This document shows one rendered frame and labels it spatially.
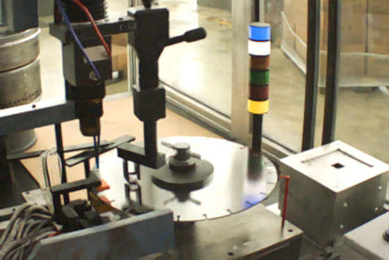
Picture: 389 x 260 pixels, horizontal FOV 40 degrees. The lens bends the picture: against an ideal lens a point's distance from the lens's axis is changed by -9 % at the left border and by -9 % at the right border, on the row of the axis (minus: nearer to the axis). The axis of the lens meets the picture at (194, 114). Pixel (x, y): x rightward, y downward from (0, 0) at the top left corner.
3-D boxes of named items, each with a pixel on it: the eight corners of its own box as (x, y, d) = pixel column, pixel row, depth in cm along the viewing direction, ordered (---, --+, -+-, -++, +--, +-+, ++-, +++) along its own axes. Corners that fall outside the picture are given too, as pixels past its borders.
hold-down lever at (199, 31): (187, 37, 92) (187, 20, 91) (209, 45, 87) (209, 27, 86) (142, 44, 88) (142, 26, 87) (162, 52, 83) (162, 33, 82)
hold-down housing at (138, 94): (161, 112, 95) (159, -11, 88) (171, 121, 92) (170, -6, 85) (129, 116, 93) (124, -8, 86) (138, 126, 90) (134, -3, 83)
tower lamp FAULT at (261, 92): (260, 92, 128) (260, 78, 127) (272, 97, 125) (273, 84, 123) (243, 95, 126) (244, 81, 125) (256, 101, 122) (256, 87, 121)
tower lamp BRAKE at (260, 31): (261, 35, 124) (261, 21, 123) (274, 39, 120) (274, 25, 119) (244, 37, 121) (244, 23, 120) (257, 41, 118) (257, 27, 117)
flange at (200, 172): (164, 156, 109) (164, 143, 108) (222, 165, 106) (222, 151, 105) (139, 181, 99) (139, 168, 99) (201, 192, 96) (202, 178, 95)
